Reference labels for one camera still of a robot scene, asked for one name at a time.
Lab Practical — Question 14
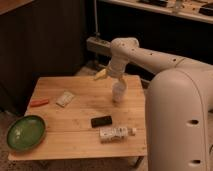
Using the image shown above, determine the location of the white ceramic cup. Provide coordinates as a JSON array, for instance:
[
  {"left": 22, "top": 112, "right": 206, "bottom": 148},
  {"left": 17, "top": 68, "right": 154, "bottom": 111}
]
[{"left": 112, "top": 82, "right": 126, "bottom": 102}]

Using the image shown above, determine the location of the orange carrot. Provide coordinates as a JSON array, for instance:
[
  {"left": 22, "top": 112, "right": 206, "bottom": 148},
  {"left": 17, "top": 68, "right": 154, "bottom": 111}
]
[{"left": 30, "top": 99, "right": 49, "bottom": 107}]

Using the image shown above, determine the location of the white snack packet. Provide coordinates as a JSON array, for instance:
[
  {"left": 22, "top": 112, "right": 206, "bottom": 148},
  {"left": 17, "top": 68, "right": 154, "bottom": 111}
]
[{"left": 56, "top": 91, "right": 74, "bottom": 107}]

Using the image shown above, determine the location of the black rectangular block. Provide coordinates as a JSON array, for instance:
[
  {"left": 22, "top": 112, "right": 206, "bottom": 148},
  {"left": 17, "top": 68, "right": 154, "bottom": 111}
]
[{"left": 91, "top": 116, "right": 112, "bottom": 128}]

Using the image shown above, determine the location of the clear plastic bottle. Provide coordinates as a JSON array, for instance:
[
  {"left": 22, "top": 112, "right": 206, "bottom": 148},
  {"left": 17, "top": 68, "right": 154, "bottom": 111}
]
[{"left": 99, "top": 126, "right": 137, "bottom": 143}]

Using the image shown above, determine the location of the background shelf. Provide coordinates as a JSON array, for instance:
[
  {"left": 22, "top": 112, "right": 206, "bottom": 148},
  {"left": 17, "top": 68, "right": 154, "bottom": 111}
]
[{"left": 101, "top": 0, "right": 213, "bottom": 24}]

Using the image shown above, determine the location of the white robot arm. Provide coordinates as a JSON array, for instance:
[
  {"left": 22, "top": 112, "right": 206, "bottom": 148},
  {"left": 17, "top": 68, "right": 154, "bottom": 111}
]
[{"left": 105, "top": 37, "right": 213, "bottom": 171}]

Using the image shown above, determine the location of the wooden table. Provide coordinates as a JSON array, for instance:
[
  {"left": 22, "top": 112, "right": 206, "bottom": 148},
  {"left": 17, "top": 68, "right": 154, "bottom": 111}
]
[{"left": 8, "top": 75, "right": 147, "bottom": 161}]

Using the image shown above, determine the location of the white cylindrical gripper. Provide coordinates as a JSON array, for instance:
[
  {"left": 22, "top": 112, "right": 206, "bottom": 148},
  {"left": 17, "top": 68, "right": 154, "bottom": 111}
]
[{"left": 94, "top": 59, "right": 127, "bottom": 90}]

